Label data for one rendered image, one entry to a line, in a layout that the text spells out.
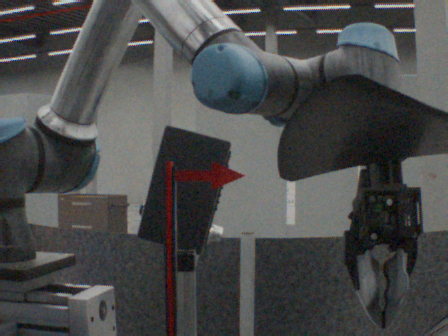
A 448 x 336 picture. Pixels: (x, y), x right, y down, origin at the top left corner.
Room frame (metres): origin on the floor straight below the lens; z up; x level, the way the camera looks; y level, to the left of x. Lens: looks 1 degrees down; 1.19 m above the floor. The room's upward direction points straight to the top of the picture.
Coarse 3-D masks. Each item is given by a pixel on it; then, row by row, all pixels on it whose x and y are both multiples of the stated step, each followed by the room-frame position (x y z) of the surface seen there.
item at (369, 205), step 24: (384, 168) 0.80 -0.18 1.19; (360, 192) 0.78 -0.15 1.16; (384, 192) 0.78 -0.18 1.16; (408, 192) 0.79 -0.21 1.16; (360, 216) 0.78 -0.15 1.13; (384, 216) 0.78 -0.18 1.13; (408, 216) 0.77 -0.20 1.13; (360, 240) 0.81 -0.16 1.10; (384, 240) 0.81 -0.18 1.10; (408, 240) 0.78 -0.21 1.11
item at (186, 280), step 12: (180, 252) 1.15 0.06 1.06; (192, 252) 1.15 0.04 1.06; (180, 276) 1.14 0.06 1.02; (192, 276) 1.14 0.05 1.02; (180, 288) 1.14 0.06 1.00; (192, 288) 1.14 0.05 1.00; (180, 300) 1.14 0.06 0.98; (192, 300) 1.14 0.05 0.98; (180, 312) 1.14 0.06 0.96; (192, 312) 1.14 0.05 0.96; (180, 324) 1.14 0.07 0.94; (192, 324) 1.14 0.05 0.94
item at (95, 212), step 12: (60, 204) 7.50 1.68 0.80; (72, 204) 7.44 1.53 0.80; (84, 204) 7.39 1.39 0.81; (96, 204) 7.36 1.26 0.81; (108, 204) 7.33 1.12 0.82; (120, 204) 7.54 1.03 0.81; (60, 216) 7.50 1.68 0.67; (72, 216) 7.45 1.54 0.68; (84, 216) 7.41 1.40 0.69; (96, 216) 7.36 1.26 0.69; (108, 216) 7.32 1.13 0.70; (120, 216) 7.58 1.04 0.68; (72, 228) 7.45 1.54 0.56; (84, 228) 7.39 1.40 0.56; (96, 228) 7.35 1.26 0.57; (108, 228) 7.32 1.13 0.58; (120, 228) 7.58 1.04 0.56
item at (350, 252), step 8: (344, 232) 0.83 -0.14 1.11; (344, 240) 0.83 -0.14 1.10; (352, 240) 0.82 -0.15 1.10; (344, 248) 0.82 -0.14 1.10; (352, 248) 0.82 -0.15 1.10; (360, 248) 0.81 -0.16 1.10; (344, 256) 0.82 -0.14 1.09; (352, 256) 0.81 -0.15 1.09; (344, 264) 0.82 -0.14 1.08; (352, 264) 0.81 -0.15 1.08; (352, 272) 0.81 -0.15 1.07; (352, 280) 0.81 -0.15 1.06
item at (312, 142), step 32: (320, 96) 0.52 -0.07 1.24; (352, 96) 0.51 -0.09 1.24; (384, 96) 0.50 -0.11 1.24; (288, 128) 0.59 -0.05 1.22; (320, 128) 0.59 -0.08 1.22; (352, 128) 0.58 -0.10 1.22; (384, 128) 0.58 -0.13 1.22; (416, 128) 0.57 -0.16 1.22; (288, 160) 0.65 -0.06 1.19; (320, 160) 0.66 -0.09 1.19; (352, 160) 0.67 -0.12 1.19; (384, 160) 0.68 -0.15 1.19
